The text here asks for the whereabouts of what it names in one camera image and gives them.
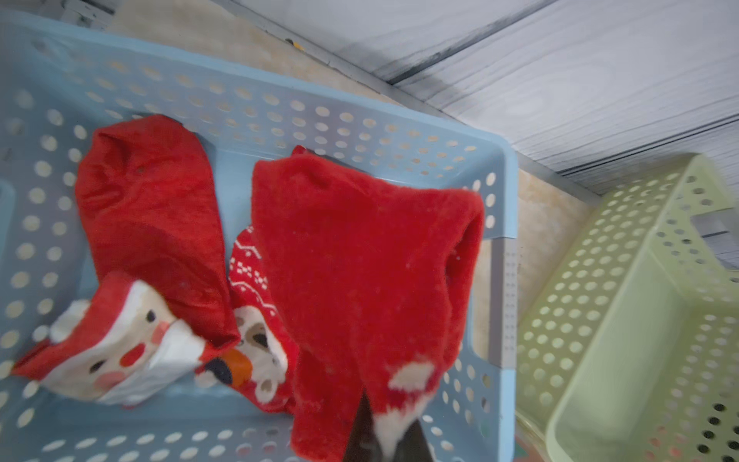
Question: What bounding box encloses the blue plastic basket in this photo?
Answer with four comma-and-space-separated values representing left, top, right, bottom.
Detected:
1, 10, 518, 461

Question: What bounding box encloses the red white striped sock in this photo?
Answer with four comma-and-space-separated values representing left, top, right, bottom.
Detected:
194, 226, 298, 414

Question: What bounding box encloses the green plastic basket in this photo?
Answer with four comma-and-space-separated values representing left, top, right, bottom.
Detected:
516, 155, 738, 461

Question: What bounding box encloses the red fluffy sock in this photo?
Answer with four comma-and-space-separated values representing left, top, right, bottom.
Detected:
251, 147, 484, 461

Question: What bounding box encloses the red santa sock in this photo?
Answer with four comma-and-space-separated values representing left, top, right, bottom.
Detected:
12, 115, 240, 407

